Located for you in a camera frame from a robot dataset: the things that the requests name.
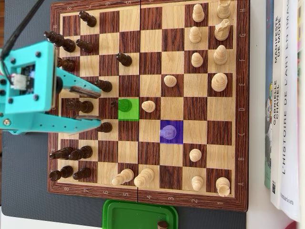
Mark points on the red translucent container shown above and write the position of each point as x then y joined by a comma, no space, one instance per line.
295,226

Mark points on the dark grey table mat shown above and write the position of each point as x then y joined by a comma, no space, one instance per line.
23,167

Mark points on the blue panda picture book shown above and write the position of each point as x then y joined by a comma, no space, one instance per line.
268,143

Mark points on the light wooden chess knight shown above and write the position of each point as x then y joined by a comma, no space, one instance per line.
168,132
222,30

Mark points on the white art history book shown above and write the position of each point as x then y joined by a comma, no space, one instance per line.
291,143

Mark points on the light wooden chess rook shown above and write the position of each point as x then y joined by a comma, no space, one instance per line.
223,186
223,9

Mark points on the tall dark wooden chess piece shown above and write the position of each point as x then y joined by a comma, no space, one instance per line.
82,106

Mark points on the dark wooden chess king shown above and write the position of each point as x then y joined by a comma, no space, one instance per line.
65,44

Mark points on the white Gabrielle Chanel book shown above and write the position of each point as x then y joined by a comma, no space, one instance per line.
276,155

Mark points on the dark wooden chess pawn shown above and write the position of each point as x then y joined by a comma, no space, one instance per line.
85,46
106,127
125,105
162,224
83,173
88,19
106,86
125,60

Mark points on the light wooden chess bishop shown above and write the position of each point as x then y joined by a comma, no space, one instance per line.
220,55
124,177

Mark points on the green plastic tray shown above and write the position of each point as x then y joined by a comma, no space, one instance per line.
133,214

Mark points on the wooden folding chessboard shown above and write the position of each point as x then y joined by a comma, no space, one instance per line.
172,62

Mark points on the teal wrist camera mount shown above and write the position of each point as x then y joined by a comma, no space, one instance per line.
45,71

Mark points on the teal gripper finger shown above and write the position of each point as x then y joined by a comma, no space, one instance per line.
47,122
78,83

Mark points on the light wooden chess king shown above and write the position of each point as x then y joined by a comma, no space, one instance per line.
219,82

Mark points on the light wooden chess pawn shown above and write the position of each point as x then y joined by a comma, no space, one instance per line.
170,81
198,14
197,183
197,60
148,106
195,155
195,35

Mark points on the dark wooden chess rook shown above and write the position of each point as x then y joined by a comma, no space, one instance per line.
68,65
63,173

